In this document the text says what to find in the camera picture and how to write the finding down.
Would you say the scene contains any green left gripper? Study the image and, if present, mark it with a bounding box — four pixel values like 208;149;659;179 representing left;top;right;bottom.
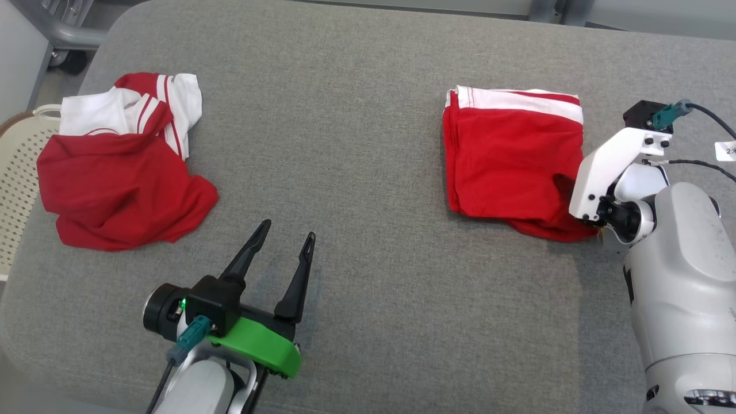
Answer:
210;219;316;379

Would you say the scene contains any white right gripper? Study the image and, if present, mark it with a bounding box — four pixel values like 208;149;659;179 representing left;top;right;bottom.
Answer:
569;128;673;222

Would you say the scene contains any red basketball jersey white trim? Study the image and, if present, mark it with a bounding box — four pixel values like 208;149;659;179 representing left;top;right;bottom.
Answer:
36;72;220;252

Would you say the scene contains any cream perforated laundry basket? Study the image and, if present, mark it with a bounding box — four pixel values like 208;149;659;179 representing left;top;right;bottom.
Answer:
0;105;62;282

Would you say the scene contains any black caster wheel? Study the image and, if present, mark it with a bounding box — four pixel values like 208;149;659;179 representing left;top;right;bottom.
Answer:
49;49;88;76

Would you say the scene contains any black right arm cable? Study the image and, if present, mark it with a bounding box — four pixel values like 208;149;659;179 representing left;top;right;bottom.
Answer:
644;99;736;183

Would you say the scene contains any grey partition post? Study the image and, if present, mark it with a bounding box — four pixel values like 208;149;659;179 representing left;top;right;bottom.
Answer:
561;0;593;26
529;0;557;22

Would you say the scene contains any grey metal cart frame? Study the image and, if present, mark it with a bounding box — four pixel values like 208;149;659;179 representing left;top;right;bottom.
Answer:
9;0;110;52

